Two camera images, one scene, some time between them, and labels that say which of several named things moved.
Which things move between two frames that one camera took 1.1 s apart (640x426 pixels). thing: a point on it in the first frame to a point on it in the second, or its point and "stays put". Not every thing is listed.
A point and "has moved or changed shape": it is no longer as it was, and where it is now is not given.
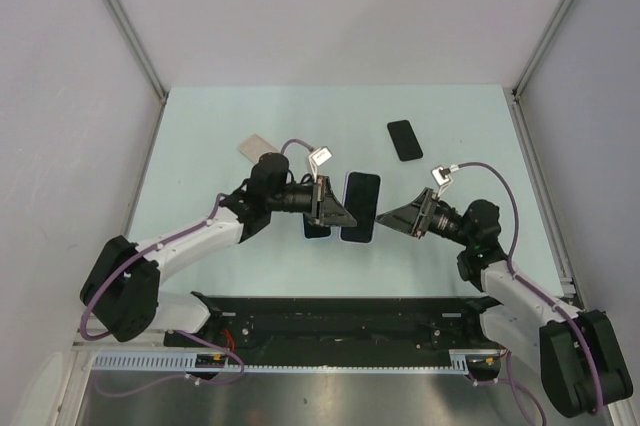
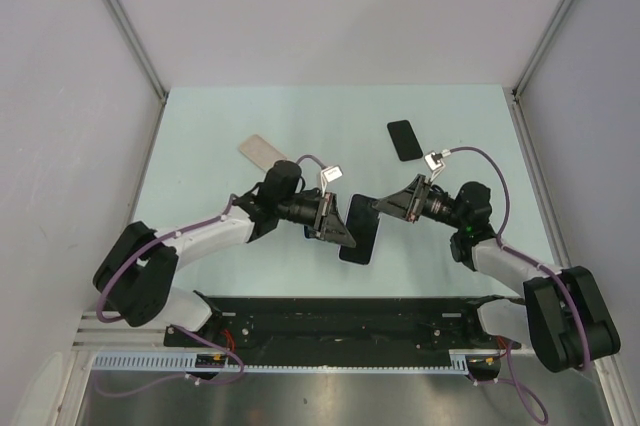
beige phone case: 254,147 stays put
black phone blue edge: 312,230 stays put
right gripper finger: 413,217 to 405,203
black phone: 404,140 stays put
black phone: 361,203 has moved or changed shape
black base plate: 343,324 stays put
